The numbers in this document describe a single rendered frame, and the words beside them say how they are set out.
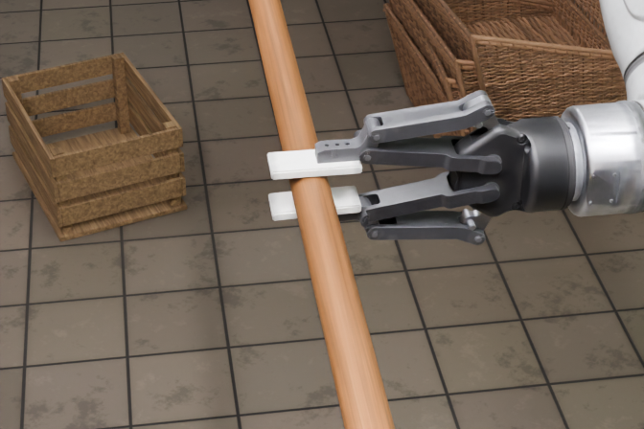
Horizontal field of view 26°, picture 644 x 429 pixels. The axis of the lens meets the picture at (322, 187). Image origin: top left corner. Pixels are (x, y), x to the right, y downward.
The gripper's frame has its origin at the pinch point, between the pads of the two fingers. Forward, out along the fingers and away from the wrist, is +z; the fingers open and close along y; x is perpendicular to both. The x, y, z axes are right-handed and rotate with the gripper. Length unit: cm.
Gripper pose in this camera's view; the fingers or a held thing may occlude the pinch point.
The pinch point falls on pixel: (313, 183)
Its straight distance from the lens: 108.8
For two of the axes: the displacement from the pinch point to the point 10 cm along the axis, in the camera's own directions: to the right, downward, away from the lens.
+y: 0.0, 8.4, 5.5
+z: -9.9, 0.8, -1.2
